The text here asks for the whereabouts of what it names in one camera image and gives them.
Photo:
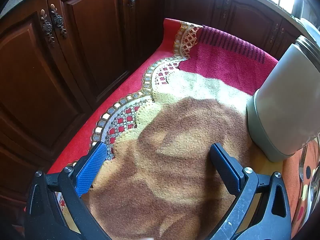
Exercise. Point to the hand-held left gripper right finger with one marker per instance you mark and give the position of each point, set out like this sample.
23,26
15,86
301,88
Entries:
223,165

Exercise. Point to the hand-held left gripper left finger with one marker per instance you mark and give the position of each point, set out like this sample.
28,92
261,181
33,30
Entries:
87,170

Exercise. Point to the silver fork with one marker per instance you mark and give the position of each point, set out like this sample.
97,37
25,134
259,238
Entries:
303,162

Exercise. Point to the grey utensil holder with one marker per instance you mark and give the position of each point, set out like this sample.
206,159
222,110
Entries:
282,100

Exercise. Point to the red patterned rug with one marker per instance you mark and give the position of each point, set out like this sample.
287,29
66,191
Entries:
175,130

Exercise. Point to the orange dotted mat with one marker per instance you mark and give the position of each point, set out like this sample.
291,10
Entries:
292,180

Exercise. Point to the brown wooden cabinet door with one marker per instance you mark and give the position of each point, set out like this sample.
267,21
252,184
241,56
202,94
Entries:
92,35
32,85
147,22
195,0
250,22
290,35

